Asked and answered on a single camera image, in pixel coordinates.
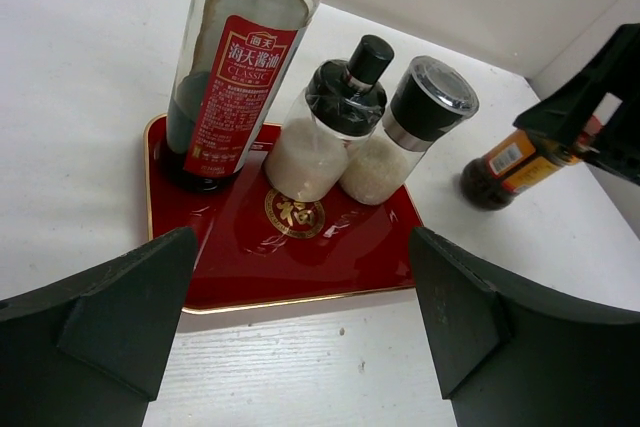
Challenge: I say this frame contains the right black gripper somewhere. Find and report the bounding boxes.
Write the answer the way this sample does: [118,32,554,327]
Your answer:
[514,23,639,186]

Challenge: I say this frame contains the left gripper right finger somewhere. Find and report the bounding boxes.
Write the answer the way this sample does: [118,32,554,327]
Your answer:
[409,227,639,426]

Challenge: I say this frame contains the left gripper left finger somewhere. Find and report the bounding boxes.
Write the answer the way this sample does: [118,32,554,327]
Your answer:
[1,227,198,426]

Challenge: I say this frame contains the red lid spice jar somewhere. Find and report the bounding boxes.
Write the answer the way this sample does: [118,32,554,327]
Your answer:
[459,116,602,211]

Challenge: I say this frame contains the white label dark bottle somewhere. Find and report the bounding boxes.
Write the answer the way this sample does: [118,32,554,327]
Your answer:
[263,34,394,202]

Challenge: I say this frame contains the black cap sauce bottle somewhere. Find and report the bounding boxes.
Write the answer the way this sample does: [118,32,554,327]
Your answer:
[158,0,319,192]

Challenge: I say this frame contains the red rectangular tray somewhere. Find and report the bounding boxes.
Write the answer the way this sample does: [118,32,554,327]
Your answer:
[143,115,422,315]

